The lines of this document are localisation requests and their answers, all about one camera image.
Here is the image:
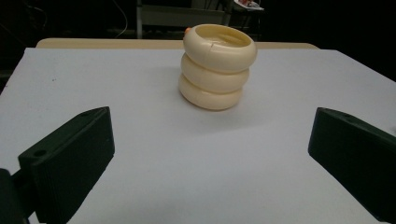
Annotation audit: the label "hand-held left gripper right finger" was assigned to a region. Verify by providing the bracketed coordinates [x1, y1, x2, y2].
[307, 106, 396, 224]

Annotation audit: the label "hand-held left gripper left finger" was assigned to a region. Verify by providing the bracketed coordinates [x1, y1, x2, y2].
[18, 106, 116, 224]

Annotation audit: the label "cream ribbed round container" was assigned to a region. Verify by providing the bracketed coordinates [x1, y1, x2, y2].
[177, 23, 258, 111]

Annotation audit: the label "white board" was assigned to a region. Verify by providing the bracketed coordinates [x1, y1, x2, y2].
[0, 47, 396, 224]

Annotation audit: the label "wooden table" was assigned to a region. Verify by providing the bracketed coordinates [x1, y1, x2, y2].
[35, 37, 320, 50]

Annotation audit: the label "printed papers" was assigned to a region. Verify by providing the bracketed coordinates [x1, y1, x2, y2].
[233, 0, 265, 12]

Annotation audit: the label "thin white cable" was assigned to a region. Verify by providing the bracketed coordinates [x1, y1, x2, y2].
[111, 0, 129, 39]

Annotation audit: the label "grey metal frame desk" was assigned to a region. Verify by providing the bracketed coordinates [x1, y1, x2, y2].
[135, 0, 233, 40]

